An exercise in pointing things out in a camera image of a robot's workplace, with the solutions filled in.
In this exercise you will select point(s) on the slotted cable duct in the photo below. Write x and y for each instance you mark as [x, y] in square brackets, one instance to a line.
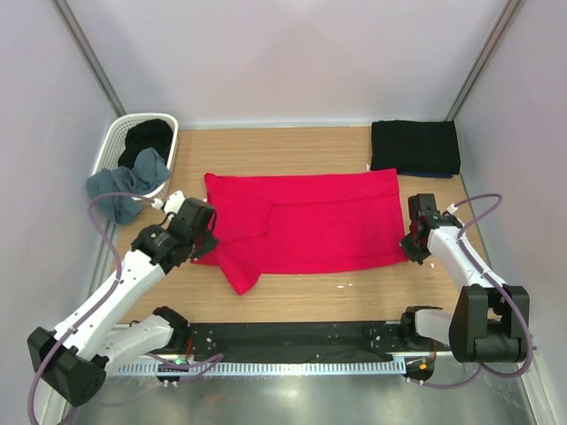
[151, 367]

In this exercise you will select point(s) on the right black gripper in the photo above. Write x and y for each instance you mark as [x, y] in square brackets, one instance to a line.
[410, 251]

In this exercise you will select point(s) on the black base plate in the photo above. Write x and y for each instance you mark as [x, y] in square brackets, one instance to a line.
[296, 342]

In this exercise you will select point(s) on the folded black t shirt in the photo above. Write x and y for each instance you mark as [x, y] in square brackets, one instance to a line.
[415, 146]

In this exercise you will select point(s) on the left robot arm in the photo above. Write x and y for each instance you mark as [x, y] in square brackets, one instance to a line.
[76, 356]

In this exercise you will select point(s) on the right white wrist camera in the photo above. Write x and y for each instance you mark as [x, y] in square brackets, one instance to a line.
[452, 208]

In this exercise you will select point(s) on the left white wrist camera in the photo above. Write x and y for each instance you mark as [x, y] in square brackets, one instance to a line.
[170, 204]

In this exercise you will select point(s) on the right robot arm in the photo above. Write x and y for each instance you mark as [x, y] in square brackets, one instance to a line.
[490, 322]

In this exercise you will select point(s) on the red t shirt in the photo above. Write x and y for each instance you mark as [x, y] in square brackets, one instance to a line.
[304, 224]

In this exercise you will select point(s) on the grey blue t shirt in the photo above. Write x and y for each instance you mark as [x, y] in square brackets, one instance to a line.
[145, 176]

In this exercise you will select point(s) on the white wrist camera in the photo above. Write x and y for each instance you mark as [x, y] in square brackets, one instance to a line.
[452, 208]
[170, 204]

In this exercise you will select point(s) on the black t shirt in basket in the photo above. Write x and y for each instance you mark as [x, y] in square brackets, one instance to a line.
[155, 134]

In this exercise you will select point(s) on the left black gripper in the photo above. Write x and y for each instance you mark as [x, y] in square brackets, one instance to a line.
[210, 242]

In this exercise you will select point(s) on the folded navy t shirt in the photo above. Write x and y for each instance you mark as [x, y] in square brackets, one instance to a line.
[426, 175]

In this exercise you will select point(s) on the white plastic basket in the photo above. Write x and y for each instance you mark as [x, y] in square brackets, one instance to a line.
[114, 143]

